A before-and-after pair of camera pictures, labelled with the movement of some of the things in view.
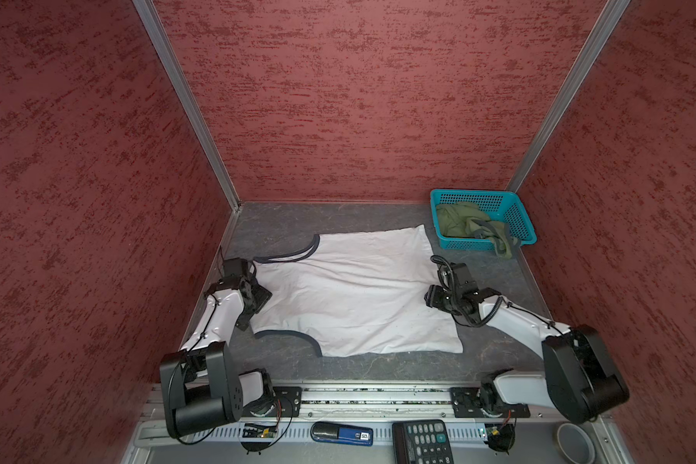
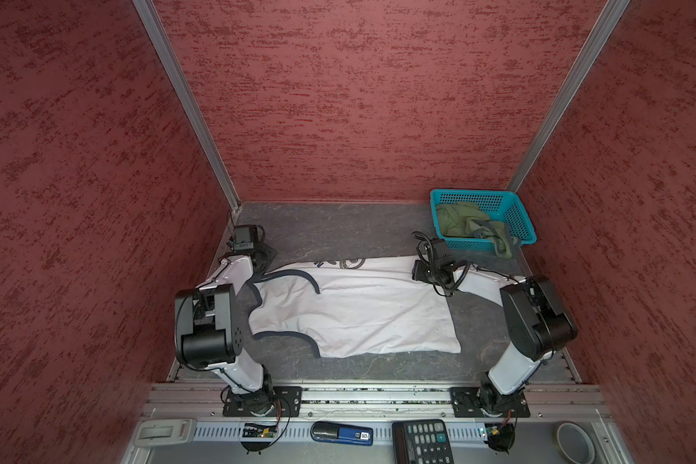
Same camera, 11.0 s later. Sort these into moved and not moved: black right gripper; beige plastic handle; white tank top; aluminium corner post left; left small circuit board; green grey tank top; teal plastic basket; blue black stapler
Moved: white tank top; black right gripper
Not moved: beige plastic handle; aluminium corner post left; green grey tank top; teal plastic basket; blue black stapler; left small circuit board
